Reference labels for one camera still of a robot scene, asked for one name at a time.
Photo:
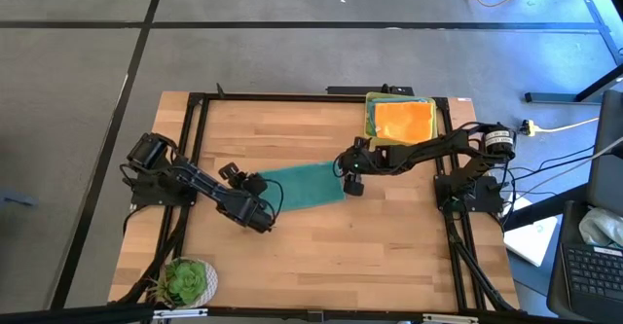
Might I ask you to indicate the dark flat scrap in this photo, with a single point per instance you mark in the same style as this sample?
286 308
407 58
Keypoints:
19 201

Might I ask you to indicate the black desk leg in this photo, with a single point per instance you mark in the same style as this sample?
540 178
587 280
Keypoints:
603 82

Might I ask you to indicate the yellow plastic tray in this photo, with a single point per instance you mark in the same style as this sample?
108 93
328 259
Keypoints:
372 141

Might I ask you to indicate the black diagonal bar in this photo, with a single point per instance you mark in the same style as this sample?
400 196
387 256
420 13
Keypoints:
545 208

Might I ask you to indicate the grey metal bar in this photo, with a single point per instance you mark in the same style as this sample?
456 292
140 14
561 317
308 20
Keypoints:
599 20

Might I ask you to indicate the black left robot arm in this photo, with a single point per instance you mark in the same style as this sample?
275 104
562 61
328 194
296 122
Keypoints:
194 183

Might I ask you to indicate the black aluminium table frame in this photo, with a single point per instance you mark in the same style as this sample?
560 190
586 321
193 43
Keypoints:
292 97

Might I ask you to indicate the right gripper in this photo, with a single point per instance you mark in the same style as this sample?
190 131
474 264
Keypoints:
357 166

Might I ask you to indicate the green microfiber towel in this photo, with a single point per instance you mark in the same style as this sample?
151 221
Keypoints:
368 119

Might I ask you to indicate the succulent in white pot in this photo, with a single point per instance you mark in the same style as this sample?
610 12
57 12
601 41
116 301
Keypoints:
185 280

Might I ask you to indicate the silver metal bracket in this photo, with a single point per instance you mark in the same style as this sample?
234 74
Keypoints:
450 319
180 313

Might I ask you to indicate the orange microfiber towel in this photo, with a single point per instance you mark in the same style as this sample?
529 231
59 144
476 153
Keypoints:
404 122

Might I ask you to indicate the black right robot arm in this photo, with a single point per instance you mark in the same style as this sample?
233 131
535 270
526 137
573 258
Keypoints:
438 151

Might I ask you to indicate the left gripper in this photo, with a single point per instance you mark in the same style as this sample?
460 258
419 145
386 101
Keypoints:
245 183

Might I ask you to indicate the black laptop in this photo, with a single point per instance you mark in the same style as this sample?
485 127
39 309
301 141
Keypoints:
591 275

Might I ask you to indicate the pale crumpled cloth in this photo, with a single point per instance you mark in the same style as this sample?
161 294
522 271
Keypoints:
601 226

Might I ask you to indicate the teal microfiber towel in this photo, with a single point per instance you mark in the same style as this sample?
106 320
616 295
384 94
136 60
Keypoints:
306 185

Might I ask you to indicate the black horizontal beam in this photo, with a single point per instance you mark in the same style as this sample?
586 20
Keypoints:
73 314

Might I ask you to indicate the white flat box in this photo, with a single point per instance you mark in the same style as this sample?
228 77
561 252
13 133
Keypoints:
530 241

